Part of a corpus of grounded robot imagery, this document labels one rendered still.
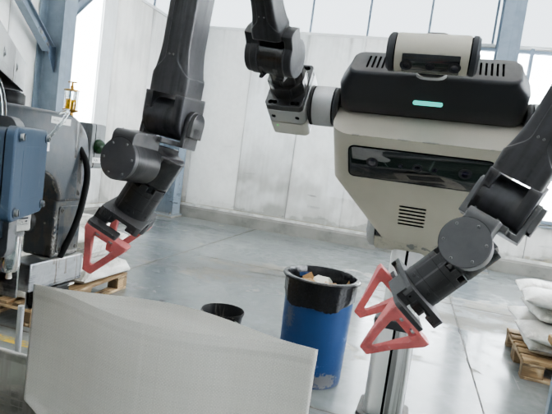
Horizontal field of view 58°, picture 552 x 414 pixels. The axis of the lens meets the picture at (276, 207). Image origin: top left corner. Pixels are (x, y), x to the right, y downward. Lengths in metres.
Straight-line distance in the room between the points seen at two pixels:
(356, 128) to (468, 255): 0.56
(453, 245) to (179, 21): 0.47
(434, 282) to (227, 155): 8.75
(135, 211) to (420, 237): 0.71
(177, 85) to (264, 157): 8.39
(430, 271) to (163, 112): 0.43
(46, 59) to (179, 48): 6.28
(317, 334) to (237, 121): 6.77
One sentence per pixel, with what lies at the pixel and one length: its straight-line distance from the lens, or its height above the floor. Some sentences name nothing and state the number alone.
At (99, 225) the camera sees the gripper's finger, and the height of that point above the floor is 1.18.
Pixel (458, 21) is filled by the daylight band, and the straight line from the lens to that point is 9.10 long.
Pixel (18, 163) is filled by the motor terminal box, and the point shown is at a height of 1.27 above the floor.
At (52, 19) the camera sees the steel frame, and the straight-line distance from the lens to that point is 7.05.
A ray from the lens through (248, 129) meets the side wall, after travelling 9.23.
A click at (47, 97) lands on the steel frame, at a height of 1.70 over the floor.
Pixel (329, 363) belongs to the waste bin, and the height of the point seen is 0.17.
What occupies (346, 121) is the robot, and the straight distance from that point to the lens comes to 1.10.
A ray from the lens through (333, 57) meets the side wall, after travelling 9.05.
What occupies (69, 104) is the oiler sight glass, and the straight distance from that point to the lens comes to 1.04.
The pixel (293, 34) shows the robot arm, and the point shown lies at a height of 1.54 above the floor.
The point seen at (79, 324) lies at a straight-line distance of 0.86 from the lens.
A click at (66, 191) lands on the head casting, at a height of 1.19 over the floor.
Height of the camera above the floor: 1.31
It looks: 5 degrees down
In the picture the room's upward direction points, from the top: 8 degrees clockwise
